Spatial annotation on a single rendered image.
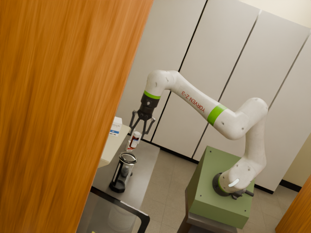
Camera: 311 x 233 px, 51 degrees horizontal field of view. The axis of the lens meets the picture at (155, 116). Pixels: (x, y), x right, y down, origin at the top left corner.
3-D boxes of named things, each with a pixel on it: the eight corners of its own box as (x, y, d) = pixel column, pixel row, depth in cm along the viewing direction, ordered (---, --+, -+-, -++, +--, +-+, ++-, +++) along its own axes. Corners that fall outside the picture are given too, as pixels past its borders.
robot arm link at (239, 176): (244, 181, 197) (260, 175, 180) (227, 198, 191) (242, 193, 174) (230, 165, 199) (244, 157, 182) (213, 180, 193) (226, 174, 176)
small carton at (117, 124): (105, 133, 127) (109, 120, 125) (105, 127, 131) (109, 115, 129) (117, 137, 128) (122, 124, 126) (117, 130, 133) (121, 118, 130)
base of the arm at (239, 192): (253, 187, 203) (258, 185, 198) (246, 209, 197) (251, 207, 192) (216, 168, 203) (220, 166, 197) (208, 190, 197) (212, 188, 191)
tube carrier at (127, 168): (106, 187, 188) (117, 157, 180) (111, 178, 198) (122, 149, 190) (123, 194, 188) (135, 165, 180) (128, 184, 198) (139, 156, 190)
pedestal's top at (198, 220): (227, 205, 225) (229, 200, 223) (235, 238, 195) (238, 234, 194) (184, 190, 223) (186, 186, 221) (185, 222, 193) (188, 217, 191)
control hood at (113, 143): (71, 173, 114) (78, 150, 110) (100, 136, 144) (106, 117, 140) (101, 185, 114) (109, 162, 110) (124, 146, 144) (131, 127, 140)
